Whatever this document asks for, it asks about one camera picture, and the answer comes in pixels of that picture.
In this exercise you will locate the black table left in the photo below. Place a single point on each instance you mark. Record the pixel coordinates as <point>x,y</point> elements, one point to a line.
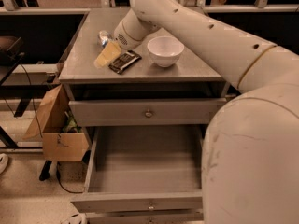
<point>10,57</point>

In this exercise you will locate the brown cardboard box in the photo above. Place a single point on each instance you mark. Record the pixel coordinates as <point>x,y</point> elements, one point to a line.
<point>50,124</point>

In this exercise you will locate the white shoe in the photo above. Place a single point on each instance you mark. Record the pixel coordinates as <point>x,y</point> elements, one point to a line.
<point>3,162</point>

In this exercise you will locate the grey bottom drawer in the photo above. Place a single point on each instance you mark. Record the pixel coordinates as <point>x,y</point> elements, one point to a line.
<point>146,217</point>

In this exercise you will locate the white ceramic bowl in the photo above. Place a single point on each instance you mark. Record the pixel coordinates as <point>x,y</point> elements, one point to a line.
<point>165,50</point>

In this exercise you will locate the grey top drawer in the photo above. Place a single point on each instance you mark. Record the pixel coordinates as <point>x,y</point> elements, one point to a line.
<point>145,111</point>

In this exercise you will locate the dark rxbar chocolate bar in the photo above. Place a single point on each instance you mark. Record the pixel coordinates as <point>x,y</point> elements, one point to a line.
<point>124,61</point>

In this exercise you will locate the clear plastic water bottle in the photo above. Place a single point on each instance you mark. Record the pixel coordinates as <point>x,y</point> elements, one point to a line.
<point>104,38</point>

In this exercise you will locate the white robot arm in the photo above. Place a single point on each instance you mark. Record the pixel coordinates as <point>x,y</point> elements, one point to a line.
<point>250,157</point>

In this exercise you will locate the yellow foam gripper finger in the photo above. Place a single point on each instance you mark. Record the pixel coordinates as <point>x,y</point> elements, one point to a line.
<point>109,53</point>

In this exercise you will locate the grey drawer cabinet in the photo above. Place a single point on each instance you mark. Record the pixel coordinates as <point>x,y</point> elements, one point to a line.
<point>189,78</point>

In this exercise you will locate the grey open middle drawer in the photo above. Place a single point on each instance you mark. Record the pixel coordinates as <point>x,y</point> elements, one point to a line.
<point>143,168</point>

